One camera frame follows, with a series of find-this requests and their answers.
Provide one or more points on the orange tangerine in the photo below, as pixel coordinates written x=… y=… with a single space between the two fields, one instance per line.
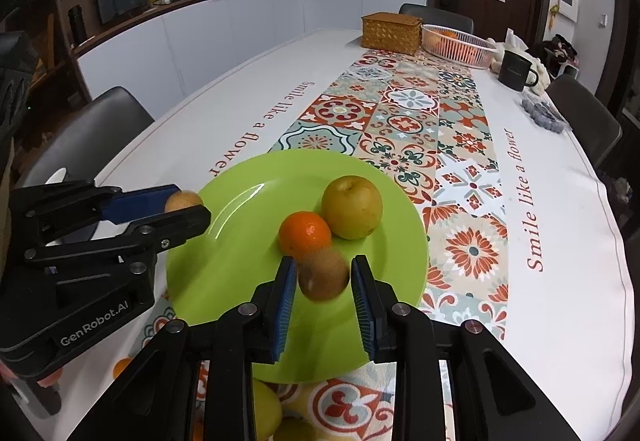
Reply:
x=304 y=233

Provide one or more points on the green pear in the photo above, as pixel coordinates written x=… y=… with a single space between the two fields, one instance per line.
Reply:
x=266 y=408

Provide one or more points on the yellow pear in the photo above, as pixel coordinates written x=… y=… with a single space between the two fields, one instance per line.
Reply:
x=352 y=207

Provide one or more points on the patterned tablecloth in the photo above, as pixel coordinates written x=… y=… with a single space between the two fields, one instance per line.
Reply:
x=540 y=201

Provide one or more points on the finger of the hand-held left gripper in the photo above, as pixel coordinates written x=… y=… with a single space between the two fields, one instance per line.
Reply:
x=135 y=203
x=180 y=221

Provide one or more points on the bag of blue caps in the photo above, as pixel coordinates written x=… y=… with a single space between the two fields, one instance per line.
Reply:
x=542 y=113

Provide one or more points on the white plastic basket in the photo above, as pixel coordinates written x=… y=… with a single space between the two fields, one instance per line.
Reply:
x=457 y=50

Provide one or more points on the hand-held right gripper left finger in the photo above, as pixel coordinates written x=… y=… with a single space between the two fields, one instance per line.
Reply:
x=283 y=308

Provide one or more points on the green plate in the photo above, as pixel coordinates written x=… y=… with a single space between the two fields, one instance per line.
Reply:
x=240 y=221

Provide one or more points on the woven wicker box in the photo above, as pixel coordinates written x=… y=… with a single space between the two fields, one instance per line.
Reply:
x=391 y=32

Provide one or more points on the black mug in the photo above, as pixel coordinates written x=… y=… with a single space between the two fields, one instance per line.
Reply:
x=515 y=68

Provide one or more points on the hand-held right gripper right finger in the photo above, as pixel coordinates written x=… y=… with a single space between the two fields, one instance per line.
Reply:
x=363 y=308

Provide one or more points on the black chair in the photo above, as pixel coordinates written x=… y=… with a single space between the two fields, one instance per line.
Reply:
x=85 y=126
x=585 y=121
x=440 y=16

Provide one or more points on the black thermos bottle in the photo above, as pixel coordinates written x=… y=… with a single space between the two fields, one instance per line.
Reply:
x=75 y=25

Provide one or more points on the white plush cloth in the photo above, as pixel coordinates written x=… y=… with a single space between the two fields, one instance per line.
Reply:
x=510 y=46

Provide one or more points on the brown kiwi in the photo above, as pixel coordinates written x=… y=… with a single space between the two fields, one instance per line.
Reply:
x=181 y=200
x=324 y=275

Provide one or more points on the white wall panel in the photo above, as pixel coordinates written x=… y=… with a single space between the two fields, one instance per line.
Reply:
x=566 y=5

